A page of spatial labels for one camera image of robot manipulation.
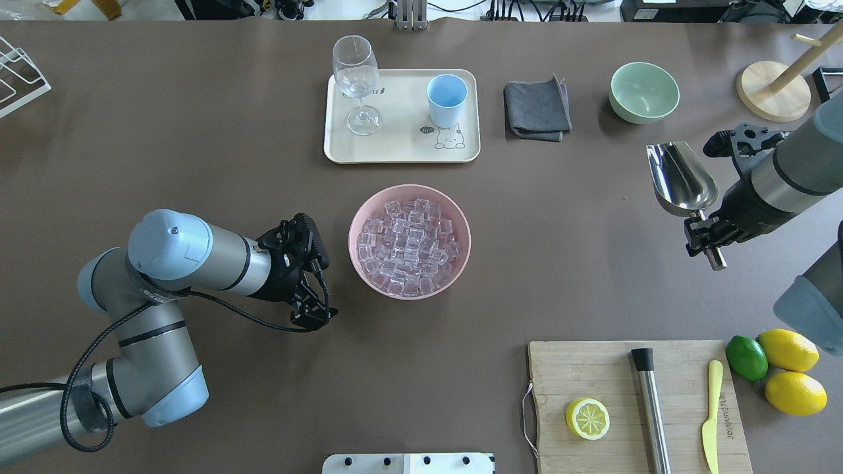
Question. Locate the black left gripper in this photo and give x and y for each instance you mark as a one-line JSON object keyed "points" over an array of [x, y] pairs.
{"points": [[275, 285]]}

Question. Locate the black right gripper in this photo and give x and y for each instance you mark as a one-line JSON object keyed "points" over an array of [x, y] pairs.
{"points": [[744, 205]]}

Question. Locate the silver metal ice scoop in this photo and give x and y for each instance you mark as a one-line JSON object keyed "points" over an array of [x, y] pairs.
{"points": [[685, 188]]}

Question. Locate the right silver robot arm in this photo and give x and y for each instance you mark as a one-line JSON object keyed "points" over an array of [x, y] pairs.
{"points": [[780, 176]]}

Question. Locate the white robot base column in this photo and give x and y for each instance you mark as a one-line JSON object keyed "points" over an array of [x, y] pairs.
{"points": [[436, 462]]}

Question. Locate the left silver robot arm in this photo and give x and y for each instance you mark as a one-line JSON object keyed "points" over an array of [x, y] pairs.
{"points": [[144, 364]]}

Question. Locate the clear ice cubes pile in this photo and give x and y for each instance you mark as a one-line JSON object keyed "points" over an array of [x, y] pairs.
{"points": [[408, 247]]}

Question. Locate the wooden cup tree stand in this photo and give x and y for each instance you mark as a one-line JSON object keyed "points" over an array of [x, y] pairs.
{"points": [[779, 92]]}

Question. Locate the light blue cup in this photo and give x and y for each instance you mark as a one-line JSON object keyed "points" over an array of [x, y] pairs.
{"points": [[446, 94]]}

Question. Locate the green lime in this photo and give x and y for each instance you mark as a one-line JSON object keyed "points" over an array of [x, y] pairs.
{"points": [[747, 358]]}

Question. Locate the pink bowl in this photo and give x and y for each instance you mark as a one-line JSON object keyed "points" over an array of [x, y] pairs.
{"points": [[409, 241]]}

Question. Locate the whole yellow lemon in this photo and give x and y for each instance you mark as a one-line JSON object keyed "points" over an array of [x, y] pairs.
{"points": [[788, 350]]}

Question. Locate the steel muddler black tip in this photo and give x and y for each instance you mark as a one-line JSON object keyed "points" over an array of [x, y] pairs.
{"points": [[644, 364]]}

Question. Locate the green ceramic bowl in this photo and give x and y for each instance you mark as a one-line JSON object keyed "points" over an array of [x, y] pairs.
{"points": [[643, 93]]}

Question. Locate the cream serving tray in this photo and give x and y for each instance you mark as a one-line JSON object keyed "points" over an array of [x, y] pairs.
{"points": [[407, 134]]}

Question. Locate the yellow plastic knife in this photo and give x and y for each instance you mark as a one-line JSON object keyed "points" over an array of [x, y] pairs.
{"points": [[710, 426]]}

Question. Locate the bamboo cutting board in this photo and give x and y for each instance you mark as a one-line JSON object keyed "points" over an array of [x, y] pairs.
{"points": [[564, 371]]}

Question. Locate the grey folded cloth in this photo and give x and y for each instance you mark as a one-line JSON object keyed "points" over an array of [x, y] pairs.
{"points": [[538, 111]]}

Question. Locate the halved lemon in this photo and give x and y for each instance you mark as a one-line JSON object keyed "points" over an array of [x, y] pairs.
{"points": [[588, 418]]}

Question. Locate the clear wine glass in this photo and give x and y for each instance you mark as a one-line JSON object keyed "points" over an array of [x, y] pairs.
{"points": [[356, 75]]}

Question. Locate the white dish rack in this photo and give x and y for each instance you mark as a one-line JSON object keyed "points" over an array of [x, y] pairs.
{"points": [[21, 79]]}

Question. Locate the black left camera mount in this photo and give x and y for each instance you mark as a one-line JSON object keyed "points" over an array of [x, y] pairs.
{"points": [[294, 246]]}

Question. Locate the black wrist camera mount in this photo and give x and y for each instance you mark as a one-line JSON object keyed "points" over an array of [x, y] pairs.
{"points": [[747, 145]]}

